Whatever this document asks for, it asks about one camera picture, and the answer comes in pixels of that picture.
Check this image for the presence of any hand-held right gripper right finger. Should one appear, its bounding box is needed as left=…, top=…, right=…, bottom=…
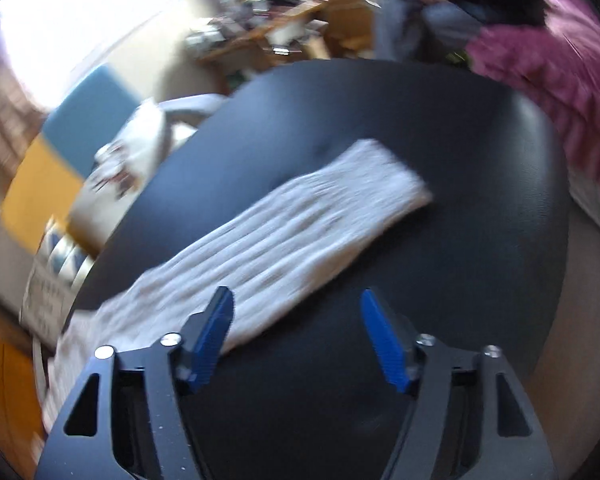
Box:
left=360, top=288, right=558, bottom=480

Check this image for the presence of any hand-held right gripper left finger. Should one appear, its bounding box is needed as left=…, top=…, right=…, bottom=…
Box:
left=35, top=286, right=237, bottom=480

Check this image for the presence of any cream knit sweater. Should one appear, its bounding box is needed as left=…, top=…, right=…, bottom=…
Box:
left=40, top=138, right=433, bottom=431

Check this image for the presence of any tiger print cushion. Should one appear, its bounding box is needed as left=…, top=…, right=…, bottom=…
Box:
left=20, top=217, right=96, bottom=341

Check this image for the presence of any deer print cushion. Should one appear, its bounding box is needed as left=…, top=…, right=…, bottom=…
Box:
left=67, top=99, right=178, bottom=256

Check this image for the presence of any orange wooden wardrobe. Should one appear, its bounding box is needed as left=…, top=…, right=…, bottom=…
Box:
left=0, top=330, right=46, bottom=461

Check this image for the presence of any grey yellow blue sofa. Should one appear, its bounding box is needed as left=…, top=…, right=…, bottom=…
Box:
left=0, top=65, right=231, bottom=361

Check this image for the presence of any patterned beige curtain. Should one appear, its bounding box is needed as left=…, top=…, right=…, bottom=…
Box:
left=0, top=50, right=46, bottom=171

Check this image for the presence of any wooden side table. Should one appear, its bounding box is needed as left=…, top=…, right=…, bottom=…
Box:
left=195, top=0, right=331, bottom=81

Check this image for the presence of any pink ruffled bedspread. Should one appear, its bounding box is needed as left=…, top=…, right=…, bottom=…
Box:
left=465, top=0, right=600, bottom=186

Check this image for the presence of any bright window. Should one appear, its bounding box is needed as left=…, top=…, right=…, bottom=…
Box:
left=0, top=0, right=216, bottom=116

